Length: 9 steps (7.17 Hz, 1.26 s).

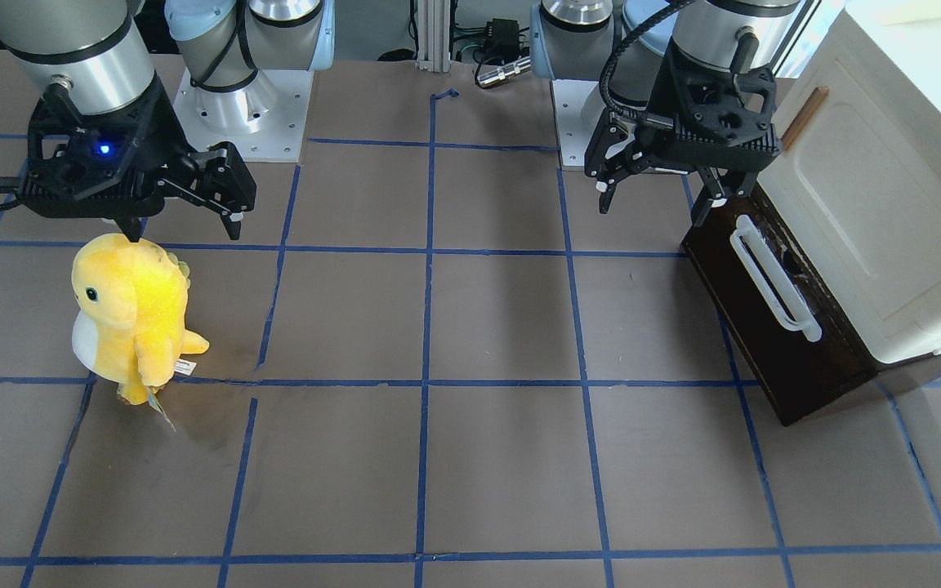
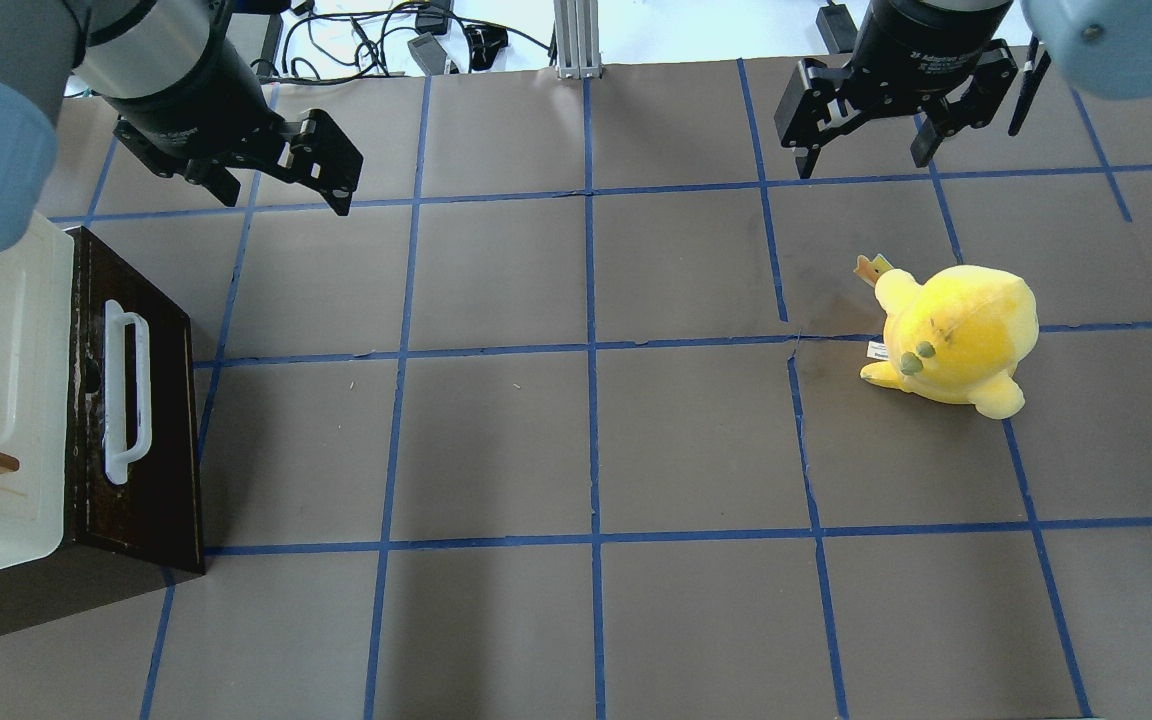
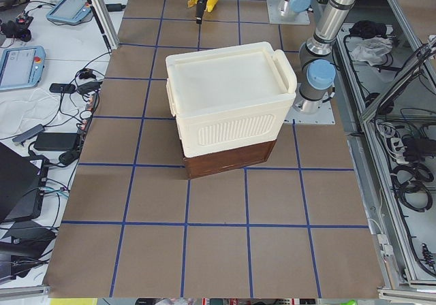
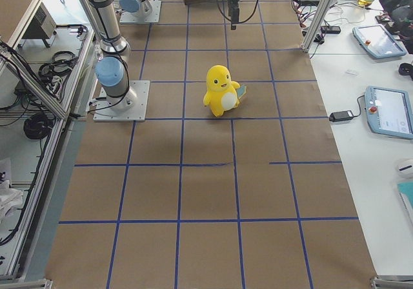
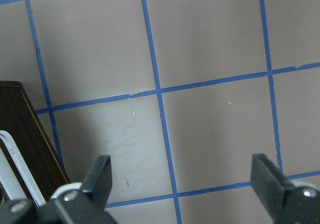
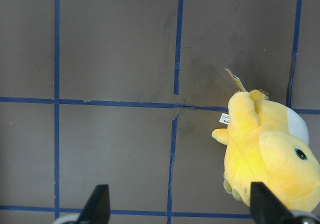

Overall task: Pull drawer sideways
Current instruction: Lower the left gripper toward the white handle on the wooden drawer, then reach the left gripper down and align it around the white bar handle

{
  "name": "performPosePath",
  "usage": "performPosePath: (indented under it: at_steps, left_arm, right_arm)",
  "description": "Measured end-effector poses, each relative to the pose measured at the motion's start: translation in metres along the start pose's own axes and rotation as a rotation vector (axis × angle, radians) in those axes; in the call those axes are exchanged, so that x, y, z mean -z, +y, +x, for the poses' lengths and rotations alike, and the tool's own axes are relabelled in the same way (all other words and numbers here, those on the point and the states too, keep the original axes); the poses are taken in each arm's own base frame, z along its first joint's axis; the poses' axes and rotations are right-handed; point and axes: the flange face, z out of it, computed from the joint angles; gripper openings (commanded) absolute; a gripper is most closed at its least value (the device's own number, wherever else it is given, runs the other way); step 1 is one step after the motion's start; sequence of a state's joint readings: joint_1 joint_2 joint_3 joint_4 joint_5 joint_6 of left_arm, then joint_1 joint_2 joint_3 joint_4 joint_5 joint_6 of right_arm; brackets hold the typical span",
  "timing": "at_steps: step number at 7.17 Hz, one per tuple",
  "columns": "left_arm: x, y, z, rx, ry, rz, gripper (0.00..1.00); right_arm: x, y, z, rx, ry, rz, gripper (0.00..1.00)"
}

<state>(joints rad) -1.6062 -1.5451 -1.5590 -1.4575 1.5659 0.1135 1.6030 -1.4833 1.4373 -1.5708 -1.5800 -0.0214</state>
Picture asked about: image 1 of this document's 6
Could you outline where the black gripper near drawer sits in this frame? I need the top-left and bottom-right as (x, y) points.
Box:
(585, 38), (782, 227)

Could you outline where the white drawer handle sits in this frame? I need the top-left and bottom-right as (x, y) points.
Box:
(729, 215), (823, 343)

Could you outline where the aluminium frame post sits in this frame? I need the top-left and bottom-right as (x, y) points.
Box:
(414, 0), (452, 74)

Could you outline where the dark brown wooden drawer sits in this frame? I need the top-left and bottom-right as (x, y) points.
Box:
(682, 185), (941, 425)

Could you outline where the silver robot arm near drawer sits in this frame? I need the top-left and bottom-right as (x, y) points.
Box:
(529, 1), (798, 226)

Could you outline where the yellow plush dinosaur toy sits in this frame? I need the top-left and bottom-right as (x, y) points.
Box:
(71, 232), (210, 413)

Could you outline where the black gripper near toy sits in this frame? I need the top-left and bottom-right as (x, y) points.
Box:
(16, 78), (257, 244)

